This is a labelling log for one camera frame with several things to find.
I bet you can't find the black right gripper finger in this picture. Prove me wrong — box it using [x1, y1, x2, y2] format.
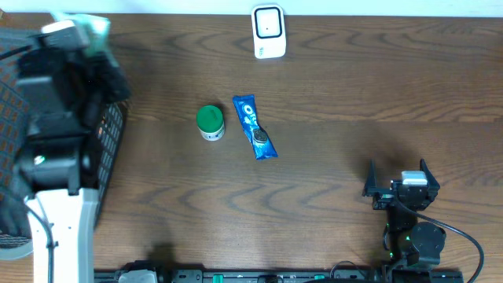
[420, 159, 440, 197]
[362, 160, 377, 197]

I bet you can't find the white mint tissue pack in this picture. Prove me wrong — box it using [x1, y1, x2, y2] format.
[50, 11, 110, 57]

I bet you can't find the grey plastic mesh basket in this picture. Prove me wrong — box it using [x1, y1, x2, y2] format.
[1, 28, 127, 260]

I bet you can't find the blue Oreo cookie pack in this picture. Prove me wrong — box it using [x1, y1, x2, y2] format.
[233, 94, 278, 160]

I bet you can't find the green lid white jar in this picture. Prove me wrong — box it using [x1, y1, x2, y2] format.
[196, 105, 225, 142]

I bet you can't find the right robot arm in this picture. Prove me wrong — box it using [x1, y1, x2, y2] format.
[362, 160, 446, 282]

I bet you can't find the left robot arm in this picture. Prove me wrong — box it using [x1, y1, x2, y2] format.
[11, 47, 130, 282]

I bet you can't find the white barcode scanner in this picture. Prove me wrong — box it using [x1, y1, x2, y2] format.
[251, 5, 287, 59]

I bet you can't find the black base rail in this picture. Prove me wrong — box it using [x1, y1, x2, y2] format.
[94, 261, 464, 283]

